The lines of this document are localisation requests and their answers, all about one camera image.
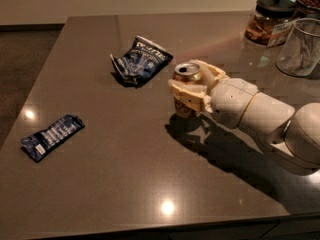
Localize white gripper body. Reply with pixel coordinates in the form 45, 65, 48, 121
205, 78, 259, 129

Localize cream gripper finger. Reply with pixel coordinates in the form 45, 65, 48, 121
190, 59, 229, 91
168, 79, 211, 114

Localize orange soda can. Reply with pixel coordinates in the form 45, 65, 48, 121
172, 62, 202, 119

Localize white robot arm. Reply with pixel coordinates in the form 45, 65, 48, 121
168, 60, 320, 175

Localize crumpled blue chip bag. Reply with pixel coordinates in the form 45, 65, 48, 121
110, 35, 173, 86

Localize glass jar with black lid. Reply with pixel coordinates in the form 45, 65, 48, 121
245, 0, 295, 47

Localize blue snack bar wrapper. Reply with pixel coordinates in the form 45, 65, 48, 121
21, 114, 85, 162

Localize clear wire mesh glass cup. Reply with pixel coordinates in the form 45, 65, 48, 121
276, 18, 320, 77

